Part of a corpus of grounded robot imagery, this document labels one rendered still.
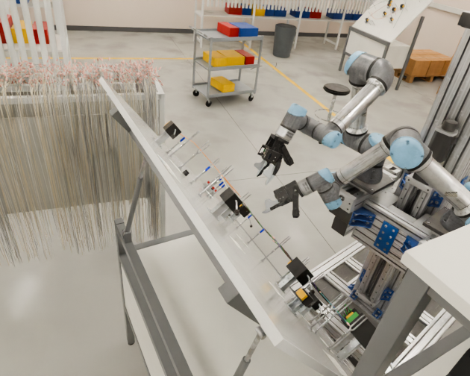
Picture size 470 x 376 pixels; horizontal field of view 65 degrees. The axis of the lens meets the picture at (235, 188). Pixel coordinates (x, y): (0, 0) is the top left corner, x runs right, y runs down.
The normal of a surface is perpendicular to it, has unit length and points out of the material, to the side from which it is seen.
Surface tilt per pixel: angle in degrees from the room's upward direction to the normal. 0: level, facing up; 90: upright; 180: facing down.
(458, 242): 0
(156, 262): 0
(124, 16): 90
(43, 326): 0
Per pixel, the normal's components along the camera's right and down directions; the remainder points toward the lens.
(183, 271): 0.11, -0.81
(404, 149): -0.43, 0.42
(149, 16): 0.33, 0.57
